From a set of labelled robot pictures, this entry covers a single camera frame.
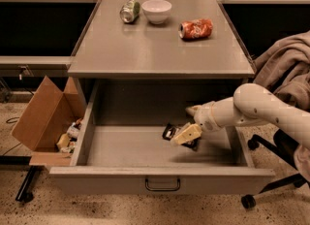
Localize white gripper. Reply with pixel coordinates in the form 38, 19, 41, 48
170, 101, 222, 146

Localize dark chocolate rxbar wrapper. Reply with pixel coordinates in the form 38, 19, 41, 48
162, 123, 198, 150

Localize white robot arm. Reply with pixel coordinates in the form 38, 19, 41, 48
171, 83, 310, 149

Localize grey open top drawer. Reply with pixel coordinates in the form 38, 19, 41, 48
48, 79, 276, 196

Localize grey metal cabinet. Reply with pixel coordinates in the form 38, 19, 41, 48
67, 0, 256, 107

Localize crushed orange soda can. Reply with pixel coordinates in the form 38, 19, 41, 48
178, 18, 213, 40

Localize black office chair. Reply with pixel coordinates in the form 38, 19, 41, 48
240, 128, 310, 210

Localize grey-brown cloth on chair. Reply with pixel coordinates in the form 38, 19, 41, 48
251, 30, 310, 184

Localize white ceramic bowl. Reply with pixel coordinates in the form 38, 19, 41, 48
141, 0, 172, 24

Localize trash items in box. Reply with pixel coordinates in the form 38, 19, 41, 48
56, 118, 82, 153

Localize crushed green soda can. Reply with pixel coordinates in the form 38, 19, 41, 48
119, 0, 140, 23

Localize brown cardboard box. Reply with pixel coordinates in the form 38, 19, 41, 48
12, 77, 86, 167

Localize black metal table leg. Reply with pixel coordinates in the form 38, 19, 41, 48
0, 155, 41, 203

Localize black drawer handle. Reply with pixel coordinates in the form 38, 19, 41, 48
144, 178, 181, 192

